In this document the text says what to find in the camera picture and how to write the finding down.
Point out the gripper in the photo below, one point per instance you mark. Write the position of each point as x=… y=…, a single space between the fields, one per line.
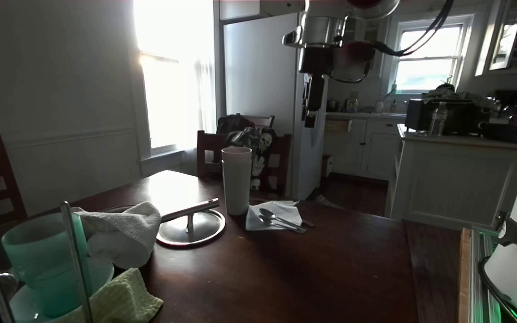
x=314 y=60

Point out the white refrigerator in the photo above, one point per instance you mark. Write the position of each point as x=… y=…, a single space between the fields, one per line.
x=258 y=80

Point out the white kitchen base cabinets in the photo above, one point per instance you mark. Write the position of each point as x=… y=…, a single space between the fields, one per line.
x=366 y=148

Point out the skeleton print jacket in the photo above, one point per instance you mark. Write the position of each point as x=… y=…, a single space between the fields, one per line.
x=258 y=148

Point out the dark backpack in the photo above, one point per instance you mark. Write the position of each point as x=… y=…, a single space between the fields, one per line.
x=231 y=124

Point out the kitchen window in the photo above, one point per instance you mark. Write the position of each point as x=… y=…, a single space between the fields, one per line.
x=429 y=58

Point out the tall white plastic cup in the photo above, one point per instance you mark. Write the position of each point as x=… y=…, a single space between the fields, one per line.
x=237 y=190
x=236 y=154

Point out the clear water bottle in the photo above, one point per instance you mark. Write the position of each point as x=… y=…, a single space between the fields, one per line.
x=438 y=120

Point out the bright window with curtain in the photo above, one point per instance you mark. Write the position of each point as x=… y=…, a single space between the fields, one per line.
x=173 y=80

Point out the white paper napkin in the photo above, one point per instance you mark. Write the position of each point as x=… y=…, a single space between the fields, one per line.
x=281 y=210

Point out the black countertop oven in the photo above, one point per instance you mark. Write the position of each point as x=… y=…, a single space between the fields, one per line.
x=460 y=117

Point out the silver spoon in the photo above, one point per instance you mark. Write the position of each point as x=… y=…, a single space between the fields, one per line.
x=268 y=212
x=265 y=220

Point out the white kitchen island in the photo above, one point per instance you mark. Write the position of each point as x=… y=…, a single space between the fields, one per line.
x=456 y=179

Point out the black coffee maker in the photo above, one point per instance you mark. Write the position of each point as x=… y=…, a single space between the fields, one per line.
x=507 y=102

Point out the silver pot lid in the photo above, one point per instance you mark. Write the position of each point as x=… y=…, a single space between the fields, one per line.
x=195 y=229

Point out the white waffle cloth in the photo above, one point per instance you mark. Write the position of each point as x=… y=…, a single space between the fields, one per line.
x=126 y=233

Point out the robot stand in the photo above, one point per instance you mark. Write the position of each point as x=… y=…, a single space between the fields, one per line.
x=476 y=278

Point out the teal plate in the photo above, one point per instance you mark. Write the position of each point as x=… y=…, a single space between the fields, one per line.
x=101 y=273

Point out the light green dish cloth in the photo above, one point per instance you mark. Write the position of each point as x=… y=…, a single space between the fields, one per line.
x=124 y=298

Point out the teal plastic cup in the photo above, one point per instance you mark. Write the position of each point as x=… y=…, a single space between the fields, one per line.
x=38 y=255

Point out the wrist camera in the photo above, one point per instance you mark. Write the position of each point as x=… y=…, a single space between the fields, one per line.
x=352 y=60

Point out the glass door wall cabinet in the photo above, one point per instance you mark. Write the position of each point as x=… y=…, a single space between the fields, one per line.
x=510 y=36

